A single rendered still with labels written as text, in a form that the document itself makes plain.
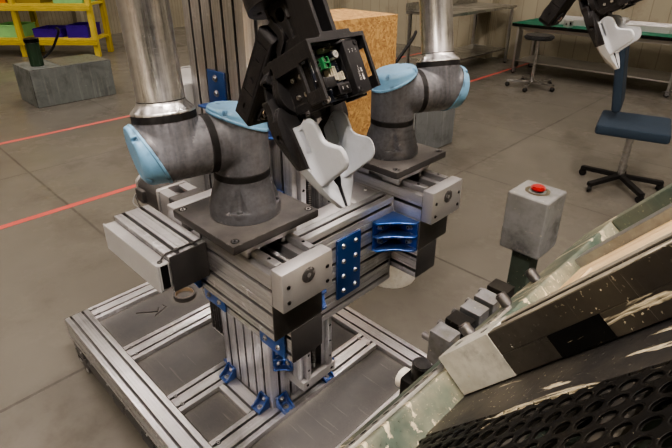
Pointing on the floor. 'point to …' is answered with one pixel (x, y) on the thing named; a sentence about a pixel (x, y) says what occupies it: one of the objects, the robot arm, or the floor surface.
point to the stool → (536, 60)
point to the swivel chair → (642, 126)
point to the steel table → (473, 25)
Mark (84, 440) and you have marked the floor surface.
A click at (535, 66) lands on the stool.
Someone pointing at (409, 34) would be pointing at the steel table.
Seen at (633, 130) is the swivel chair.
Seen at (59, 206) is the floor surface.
